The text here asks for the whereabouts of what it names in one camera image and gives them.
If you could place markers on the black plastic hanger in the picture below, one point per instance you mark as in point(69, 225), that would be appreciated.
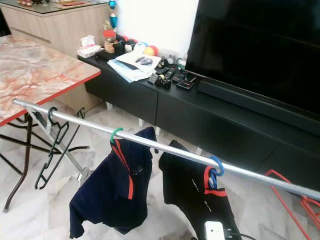
point(50, 116)

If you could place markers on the stack of papers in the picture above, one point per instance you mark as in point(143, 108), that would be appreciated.
point(127, 67)

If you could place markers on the white blue ball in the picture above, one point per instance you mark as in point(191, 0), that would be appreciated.
point(140, 46)

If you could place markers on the blue gold trophy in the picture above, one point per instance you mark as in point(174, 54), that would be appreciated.
point(112, 7)

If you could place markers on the red lidded jar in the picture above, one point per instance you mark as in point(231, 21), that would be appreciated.
point(109, 44)

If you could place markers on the black soundbar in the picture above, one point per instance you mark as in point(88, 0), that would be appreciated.
point(245, 102)

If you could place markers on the small black gadget box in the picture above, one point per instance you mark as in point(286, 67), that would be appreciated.
point(185, 84)

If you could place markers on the red plastic hanger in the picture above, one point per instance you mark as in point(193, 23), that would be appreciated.
point(311, 204)

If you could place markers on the black shirt red collar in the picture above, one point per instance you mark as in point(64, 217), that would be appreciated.
point(185, 200)

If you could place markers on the orange yellow ball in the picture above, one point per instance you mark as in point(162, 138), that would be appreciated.
point(149, 50)

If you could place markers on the green plastic hanger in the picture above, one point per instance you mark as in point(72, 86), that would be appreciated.
point(113, 134)

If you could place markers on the blue plastic hanger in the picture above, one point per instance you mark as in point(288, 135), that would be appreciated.
point(220, 164)

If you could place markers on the pink tissue box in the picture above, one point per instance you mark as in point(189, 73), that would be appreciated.
point(89, 50)

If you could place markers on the navy blue shirt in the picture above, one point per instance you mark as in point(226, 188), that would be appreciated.
point(110, 190)

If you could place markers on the wooden sideboard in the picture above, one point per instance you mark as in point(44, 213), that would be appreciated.
point(60, 25)

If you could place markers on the black flat television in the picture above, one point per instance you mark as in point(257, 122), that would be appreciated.
point(255, 45)

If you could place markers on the marble top folding table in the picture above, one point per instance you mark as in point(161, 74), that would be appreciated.
point(40, 75)

